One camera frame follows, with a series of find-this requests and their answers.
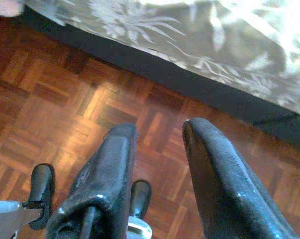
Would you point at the silver left robot leg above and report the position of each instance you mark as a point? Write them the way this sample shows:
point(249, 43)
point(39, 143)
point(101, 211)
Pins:
point(5, 216)

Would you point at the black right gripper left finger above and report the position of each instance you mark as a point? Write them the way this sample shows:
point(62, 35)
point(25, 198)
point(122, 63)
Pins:
point(107, 174)

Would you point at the silver right robot leg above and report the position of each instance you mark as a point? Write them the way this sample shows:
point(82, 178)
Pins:
point(139, 227)

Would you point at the black robot foot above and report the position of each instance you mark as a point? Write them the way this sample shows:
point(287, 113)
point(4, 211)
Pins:
point(141, 194)
point(41, 181)

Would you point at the pink cartoon print blanket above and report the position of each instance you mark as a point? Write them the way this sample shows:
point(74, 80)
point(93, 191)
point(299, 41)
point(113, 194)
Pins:
point(3, 7)

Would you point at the bed with grey floral sheet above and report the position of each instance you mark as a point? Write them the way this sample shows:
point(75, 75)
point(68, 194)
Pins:
point(214, 37)

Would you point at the black left robot foot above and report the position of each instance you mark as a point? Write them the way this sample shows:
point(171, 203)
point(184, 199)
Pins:
point(41, 181)

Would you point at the silver robot leg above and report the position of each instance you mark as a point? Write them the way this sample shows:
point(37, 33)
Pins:
point(5, 216)
point(139, 227)

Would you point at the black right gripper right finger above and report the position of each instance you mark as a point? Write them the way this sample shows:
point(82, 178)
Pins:
point(224, 186)

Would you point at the black right robot foot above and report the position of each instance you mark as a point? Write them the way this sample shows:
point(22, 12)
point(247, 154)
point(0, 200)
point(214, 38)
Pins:
point(141, 194)

